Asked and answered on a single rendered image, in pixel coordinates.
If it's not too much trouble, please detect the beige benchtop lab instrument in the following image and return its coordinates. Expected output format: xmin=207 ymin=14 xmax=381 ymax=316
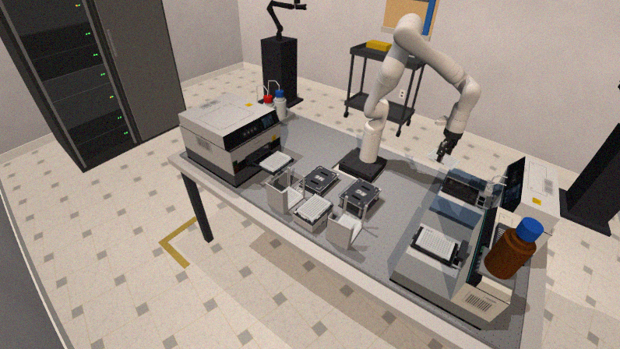
xmin=389 ymin=206 xmax=521 ymax=330

